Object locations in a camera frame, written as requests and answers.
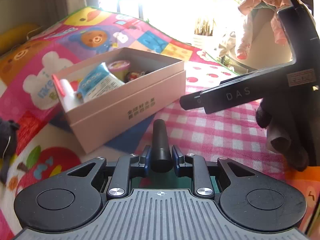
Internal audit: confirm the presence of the gloved right hand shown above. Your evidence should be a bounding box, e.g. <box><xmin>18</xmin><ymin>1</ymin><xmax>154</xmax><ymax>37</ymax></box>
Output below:
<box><xmin>255</xmin><ymin>96</ymin><xmax>309</xmax><ymax>172</ymax></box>

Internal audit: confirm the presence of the black plush toy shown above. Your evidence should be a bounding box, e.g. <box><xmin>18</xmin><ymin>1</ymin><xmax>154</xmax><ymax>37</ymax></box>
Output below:
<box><xmin>0</xmin><ymin>119</ymin><xmax>20</xmax><ymax>184</ymax></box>

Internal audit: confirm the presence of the white foam rocket toy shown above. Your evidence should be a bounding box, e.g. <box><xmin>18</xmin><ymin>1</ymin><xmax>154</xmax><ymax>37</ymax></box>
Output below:
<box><xmin>52</xmin><ymin>74</ymin><xmax>76</xmax><ymax>104</ymax></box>

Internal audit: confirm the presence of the small cartoon boy figurine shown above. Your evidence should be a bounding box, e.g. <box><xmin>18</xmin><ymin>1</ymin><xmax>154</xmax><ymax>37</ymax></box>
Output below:
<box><xmin>124</xmin><ymin>71</ymin><xmax>148</xmax><ymax>83</ymax></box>

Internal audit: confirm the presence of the toy pudding cake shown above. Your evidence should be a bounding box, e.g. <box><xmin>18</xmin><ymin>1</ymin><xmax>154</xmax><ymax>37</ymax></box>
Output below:
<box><xmin>106</xmin><ymin>60</ymin><xmax>131</xmax><ymax>82</ymax></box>

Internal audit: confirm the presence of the pink cardboard box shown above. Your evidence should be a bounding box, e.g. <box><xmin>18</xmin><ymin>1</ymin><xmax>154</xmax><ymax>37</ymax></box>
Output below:
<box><xmin>54</xmin><ymin>48</ymin><xmax>186</xmax><ymax>153</ymax></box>

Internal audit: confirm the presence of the potted palm plant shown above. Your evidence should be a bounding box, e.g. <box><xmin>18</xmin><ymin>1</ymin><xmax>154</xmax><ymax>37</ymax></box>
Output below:
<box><xmin>194</xmin><ymin>0</ymin><xmax>249</xmax><ymax>46</ymax></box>

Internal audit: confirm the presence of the black cylinder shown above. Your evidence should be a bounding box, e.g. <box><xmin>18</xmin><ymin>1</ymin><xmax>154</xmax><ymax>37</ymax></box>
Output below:
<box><xmin>151</xmin><ymin>119</ymin><xmax>172</xmax><ymax>173</ymax></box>

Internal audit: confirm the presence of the chair with pink clothes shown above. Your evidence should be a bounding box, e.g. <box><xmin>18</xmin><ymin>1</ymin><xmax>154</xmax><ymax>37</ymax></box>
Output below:
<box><xmin>217</xmin><ymin>0</ymin><xmax>313</xmax><ymax>73</ymax></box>

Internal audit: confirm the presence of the colourful cartoon play mat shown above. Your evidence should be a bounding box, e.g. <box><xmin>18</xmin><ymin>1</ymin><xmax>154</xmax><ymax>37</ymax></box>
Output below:
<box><xmin>0</xmin><ymin>6</ymin><xmax>320</xmax><ymax>240</ymax></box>

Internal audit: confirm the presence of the yellow pillow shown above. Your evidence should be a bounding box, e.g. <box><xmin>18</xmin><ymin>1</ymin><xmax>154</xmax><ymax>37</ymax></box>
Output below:
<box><xmin>0</xmin><ymin>23</ymin><xmax>41</xmax><ymax>55</ymax></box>

